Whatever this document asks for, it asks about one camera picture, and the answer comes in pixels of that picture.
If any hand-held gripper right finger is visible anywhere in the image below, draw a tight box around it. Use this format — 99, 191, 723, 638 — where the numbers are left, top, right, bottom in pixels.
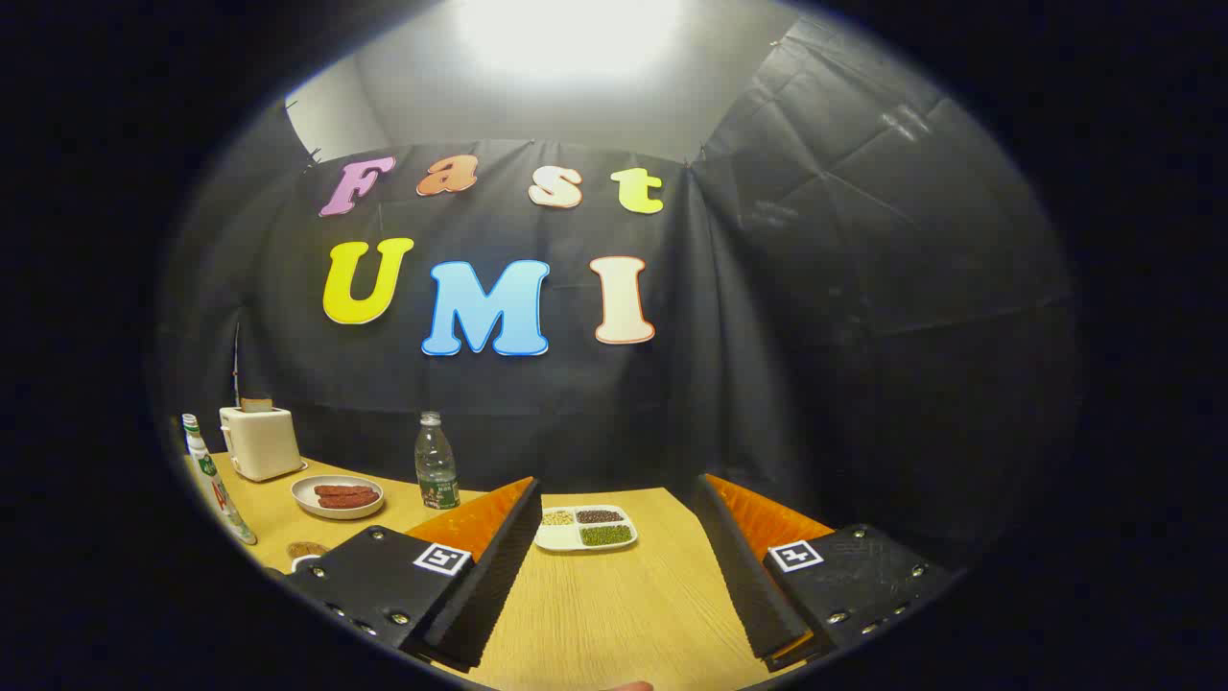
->
689, 473, 956, 673

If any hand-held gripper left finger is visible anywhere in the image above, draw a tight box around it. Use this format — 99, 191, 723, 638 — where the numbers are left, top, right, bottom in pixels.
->
281, 475, 544, 673

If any white juice bottle green label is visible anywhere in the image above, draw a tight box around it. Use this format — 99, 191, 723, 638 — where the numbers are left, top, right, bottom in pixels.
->
181, 414, 258, 546

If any bright ceiling light panel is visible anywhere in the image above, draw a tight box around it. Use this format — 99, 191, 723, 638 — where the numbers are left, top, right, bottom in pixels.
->
456, 0, 687, 83

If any white round plate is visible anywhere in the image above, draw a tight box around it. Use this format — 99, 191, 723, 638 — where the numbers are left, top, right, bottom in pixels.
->
291, 474, 386, 521

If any wooden table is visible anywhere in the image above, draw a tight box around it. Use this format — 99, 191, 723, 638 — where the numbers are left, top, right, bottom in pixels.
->
184, 451, 816, 691

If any clear plastic water bottle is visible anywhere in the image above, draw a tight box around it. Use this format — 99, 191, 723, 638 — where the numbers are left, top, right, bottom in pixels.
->
414, 411, 461, 511

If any white divided tray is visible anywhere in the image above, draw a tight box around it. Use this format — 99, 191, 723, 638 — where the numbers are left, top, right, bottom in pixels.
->
533, 505, 639, 553

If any cream white toaster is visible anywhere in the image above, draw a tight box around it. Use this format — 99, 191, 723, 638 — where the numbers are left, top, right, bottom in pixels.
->
219, 404, 306, 483

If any black backdrop cloth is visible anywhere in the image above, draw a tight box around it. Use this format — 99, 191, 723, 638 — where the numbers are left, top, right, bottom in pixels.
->
158, 14, 1085, 596

